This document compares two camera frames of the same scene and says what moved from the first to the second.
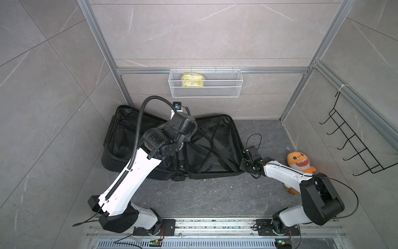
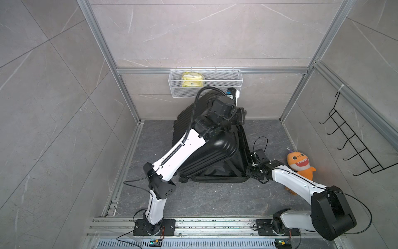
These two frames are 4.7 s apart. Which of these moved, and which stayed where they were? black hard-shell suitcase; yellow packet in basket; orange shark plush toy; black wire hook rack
Moved: black hard-shell suitcase
Stayed: black wire hook rack; orange shark plush toy; yellow packet in basket
